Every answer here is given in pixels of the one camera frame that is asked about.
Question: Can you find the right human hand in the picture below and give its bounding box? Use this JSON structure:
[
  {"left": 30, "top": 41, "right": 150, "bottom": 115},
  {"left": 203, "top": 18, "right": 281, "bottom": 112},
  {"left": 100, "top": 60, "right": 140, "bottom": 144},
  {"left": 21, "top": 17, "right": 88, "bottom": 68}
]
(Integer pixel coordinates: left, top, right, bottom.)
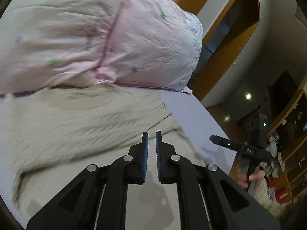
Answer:
[{"left": 234, "top": 166, "right": 264, "bottom": 190}]

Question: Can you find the beige cable-knit sweater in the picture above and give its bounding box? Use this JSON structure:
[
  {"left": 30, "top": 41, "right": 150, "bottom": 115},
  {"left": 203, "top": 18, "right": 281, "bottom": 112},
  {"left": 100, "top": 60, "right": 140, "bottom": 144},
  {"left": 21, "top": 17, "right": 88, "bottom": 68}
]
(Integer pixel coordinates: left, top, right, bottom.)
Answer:
[{"left": 1, "top": 83, "right": 207, "bottom": 209}]

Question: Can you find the fuzzy beige right sleeve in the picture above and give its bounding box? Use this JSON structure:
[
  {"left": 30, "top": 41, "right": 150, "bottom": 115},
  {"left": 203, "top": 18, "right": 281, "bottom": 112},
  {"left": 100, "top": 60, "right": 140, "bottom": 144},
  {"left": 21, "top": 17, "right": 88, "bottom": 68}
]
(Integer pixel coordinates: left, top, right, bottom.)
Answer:
[{"left": 251, "top": 179, "right": 294, "bottom": 221}]

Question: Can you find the wooden bed headboard frame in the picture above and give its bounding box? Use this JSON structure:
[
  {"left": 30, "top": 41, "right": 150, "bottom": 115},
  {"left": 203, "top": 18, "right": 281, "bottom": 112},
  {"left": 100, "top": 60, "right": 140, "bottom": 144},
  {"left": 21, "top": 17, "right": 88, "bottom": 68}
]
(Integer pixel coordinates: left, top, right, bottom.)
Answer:
[{"left": 176, "top": 0, "right": 261, "bottom": 101}]

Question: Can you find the right pink floral pillow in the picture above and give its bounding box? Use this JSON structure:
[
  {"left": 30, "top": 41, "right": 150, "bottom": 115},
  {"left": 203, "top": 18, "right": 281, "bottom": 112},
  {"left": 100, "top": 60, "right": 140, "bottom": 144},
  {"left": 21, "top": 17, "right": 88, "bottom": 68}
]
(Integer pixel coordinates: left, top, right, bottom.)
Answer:
[{"left": 96, "top": 0, "right": 203, "bottom": 94}]

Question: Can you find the pink floral pillow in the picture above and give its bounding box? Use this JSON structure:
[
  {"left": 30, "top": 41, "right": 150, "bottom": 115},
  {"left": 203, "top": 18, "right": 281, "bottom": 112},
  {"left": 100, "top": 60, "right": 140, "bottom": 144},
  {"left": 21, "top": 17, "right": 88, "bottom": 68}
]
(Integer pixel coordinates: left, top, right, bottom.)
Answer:
[
  {"left": 1, "top": 0, "right": 122, "bottom": 94},
  {"left": 96, "top": 0, "right": 203, "bottom": 94}
]

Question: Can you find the left pink floral pillow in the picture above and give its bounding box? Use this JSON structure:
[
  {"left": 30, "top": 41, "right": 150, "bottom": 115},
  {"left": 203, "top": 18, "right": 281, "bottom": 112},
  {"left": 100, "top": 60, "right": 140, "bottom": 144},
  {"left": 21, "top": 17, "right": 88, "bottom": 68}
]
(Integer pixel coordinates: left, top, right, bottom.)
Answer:
[{"left": 1, "top": 0, "right": 122, "bottom": 94}]

